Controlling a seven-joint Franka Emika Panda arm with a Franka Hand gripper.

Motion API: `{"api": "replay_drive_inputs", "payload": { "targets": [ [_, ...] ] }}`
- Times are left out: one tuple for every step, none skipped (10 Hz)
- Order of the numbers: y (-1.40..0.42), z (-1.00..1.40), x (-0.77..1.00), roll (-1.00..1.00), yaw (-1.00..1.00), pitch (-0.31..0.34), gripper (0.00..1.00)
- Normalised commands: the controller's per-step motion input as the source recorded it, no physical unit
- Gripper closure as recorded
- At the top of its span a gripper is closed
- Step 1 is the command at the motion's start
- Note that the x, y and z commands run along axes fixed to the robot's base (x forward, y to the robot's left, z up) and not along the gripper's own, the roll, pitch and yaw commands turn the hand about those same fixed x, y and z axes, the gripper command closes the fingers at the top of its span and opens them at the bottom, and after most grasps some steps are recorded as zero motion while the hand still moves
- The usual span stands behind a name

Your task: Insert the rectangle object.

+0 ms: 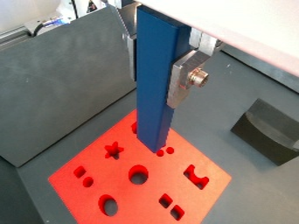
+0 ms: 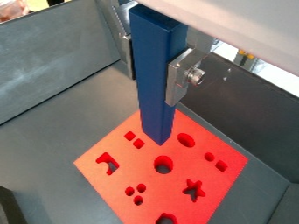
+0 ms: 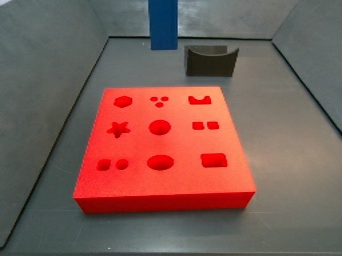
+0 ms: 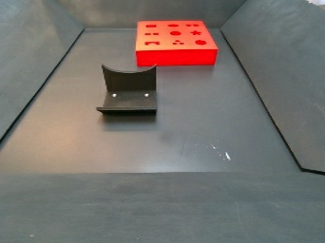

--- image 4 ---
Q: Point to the red shape sorter box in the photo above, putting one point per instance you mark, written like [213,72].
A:
[174,42]

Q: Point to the black curved holder bracket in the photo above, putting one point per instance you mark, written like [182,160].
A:
[131,91]

